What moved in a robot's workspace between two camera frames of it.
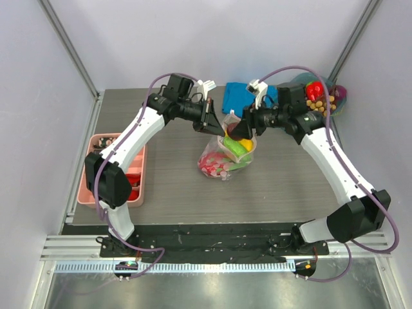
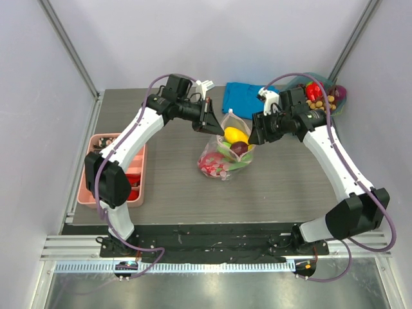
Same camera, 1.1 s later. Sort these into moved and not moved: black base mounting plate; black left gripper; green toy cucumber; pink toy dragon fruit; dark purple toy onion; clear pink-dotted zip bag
Moved: dark purple toy onion; green toy cucumber
Not moved: black base mounting plate; pink toy dragon fruit; clear pink-dotted zip bag; black left gripper
